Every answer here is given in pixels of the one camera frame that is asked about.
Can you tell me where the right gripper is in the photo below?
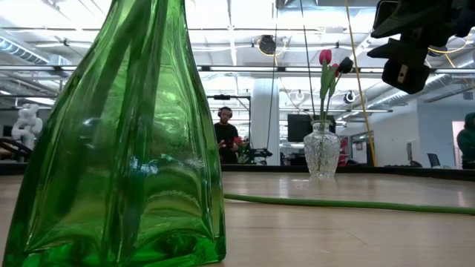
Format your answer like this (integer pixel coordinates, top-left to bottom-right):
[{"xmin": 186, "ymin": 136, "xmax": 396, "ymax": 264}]
[{"xmin": 367, "ymin": 0, "xmax": 475, "ymax": 94}]

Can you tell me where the black artificial tulip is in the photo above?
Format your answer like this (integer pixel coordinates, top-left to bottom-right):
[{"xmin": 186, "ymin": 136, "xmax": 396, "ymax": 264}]
[
  {"xmin": 325, "ymin": 56, "xmax": 355, "ymax": 122},
  {"xmin": 223, "ymin": 193, "xmax": 475, "ymax": 217}
]

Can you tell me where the red artificial tulip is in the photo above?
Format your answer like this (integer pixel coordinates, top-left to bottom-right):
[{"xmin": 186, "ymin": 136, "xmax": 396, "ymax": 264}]
[
  {"xmin": 331, "ymin": 62, "xmax": 341, "ymax": 97},
  {"xmin": 317, "ymin": 48, "xmax": 335, "ymax": 123}
]

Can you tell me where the clear cut glass vase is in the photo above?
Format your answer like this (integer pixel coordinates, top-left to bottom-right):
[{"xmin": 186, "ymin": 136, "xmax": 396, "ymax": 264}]
[{"xmin": 303, "ymin": 119, "xmax": 341, "ymax": 179}]

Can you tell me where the green glass vase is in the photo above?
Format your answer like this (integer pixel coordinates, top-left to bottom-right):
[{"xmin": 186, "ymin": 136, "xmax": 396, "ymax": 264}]
[{"xmin": 1, "ymin": 0, "xmax": 227, "ymax": 267}]

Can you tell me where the person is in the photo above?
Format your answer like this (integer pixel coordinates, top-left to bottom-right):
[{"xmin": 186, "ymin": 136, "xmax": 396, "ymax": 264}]
[
  {"xmin": 456, "ymin": 112, "xmax": 475, "ymax": 171},
  {"xmin": 213, "ymin": 106, "xmax": 242, "ymax": 165}
]

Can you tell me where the black office chair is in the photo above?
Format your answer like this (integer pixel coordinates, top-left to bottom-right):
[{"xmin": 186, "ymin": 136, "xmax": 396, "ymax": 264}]
[{"xmin": 426, "ymin": 152, "xmax": 442, "ymax": 168}]

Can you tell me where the red machine part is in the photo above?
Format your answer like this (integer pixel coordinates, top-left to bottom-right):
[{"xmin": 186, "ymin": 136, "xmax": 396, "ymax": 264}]
[{"xmin": 336, "ymin": 137, "xmax": 350, "ymax": 167}]

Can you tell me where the black monitor screen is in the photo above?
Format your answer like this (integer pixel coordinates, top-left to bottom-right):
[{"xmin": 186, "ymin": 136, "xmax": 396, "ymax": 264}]
[{"xmin": 287, "ymin": 113, "xmax": 337, "ymax": 143}]

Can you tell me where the white building column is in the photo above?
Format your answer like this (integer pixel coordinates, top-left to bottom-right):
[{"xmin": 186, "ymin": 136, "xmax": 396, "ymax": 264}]
[{"xmin": 251, "ymin": 77, "xmax": 281, "ymax": 166}]

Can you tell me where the yellow hanging cable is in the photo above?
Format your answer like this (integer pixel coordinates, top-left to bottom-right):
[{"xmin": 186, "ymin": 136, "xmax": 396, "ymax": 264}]
[{"xmin": 344, "ymin": 0, "xmax": 378, "ymax": 167}]

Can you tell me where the thin black hanging cable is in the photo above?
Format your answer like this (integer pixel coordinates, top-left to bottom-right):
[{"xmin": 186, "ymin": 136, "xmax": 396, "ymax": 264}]
[{"xmin": 265, "ymin": 0, "xmax": 279, "ymax": 151}]

